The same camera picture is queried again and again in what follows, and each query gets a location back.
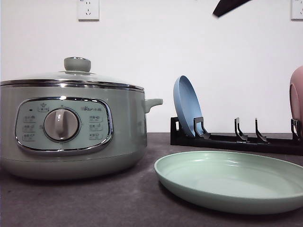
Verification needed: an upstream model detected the glass lid with green knob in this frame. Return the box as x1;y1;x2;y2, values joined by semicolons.
0;56;145;92

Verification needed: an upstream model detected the blue plate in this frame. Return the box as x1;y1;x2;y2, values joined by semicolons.
173;76;203;137

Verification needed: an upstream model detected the black plate rack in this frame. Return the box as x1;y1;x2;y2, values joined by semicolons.
170;117;303;156

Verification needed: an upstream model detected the pink plate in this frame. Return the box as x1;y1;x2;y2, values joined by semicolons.
289;66;303;140

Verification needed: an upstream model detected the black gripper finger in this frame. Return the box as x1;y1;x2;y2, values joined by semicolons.
212;0;252;17

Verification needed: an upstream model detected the green plate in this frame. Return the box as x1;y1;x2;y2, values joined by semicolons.
154;151;303;215

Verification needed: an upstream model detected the white wall socket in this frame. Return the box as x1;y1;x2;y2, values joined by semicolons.
78;0;100;23
291;0;303;23

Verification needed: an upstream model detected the white wall socket left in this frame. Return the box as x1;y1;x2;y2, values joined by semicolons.
78;0;100;23

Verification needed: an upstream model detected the green electric steamer pot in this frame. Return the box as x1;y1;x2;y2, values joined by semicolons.
0;85;163;180

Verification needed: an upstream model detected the white wall socket right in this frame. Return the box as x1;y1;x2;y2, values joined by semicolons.
291;0;303;23

